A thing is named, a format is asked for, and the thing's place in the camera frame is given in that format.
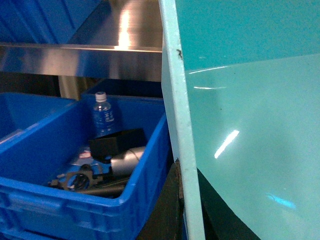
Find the blue crate on steel table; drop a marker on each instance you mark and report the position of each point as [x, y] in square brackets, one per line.
[43, 21]

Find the blue label water bottle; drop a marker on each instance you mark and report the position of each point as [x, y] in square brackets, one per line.
[106, 115]

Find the silver cylindrical part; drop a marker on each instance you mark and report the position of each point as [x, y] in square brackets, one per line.
[123, 164]

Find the black box in crate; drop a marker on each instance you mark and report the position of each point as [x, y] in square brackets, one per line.
[105, 147]

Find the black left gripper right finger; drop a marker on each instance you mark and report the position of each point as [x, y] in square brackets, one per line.
[220, 222]

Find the light teal plastic tray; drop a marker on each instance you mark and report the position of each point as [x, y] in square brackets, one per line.
[241, 86]

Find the black metal bracket parts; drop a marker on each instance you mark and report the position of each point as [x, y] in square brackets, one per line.
[91, 180]

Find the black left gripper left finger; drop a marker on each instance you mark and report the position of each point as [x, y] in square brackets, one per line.
[166, 219]

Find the blue plastic crate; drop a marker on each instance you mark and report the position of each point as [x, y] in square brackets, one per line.
[19, 111]
[31, 210]

